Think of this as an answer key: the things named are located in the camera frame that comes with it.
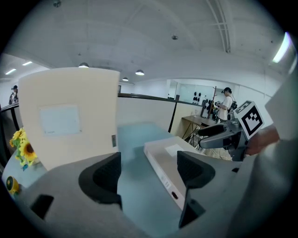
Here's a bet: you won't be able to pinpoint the white ceiling rail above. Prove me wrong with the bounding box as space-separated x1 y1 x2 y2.
207 0 231 53

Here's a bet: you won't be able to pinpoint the wooden coat stand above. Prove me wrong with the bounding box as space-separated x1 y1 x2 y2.
208 85 219 119

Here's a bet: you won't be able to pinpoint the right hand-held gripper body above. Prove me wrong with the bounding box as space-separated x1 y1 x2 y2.
224 99 266 161

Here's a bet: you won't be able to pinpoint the yellow green handheld fan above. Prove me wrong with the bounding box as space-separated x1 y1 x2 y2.
5 175 20 195

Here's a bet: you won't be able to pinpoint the yellow sunflower bouquet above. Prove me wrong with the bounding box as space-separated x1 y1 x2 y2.
9 127 38 172

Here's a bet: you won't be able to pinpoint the person's right hand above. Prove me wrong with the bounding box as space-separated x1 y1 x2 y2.
245 133 269 156

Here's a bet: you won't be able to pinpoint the beige cardboard box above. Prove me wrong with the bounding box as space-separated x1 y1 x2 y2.
18 67 121 172
143 136 208 211

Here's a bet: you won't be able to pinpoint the person's right forearm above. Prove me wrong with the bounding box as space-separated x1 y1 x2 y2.
265 126 282 149

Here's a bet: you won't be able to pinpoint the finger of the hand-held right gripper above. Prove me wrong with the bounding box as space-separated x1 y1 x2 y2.
196 124 226 138
199 132 234 150

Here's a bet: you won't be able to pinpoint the brown desk black legs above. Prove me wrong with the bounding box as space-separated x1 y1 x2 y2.
181 115 221 149

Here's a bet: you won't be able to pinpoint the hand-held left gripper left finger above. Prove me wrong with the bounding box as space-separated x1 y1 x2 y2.
14 151 150 238

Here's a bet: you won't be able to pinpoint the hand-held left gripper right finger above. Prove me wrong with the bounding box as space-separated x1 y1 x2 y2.
167 150 251 238

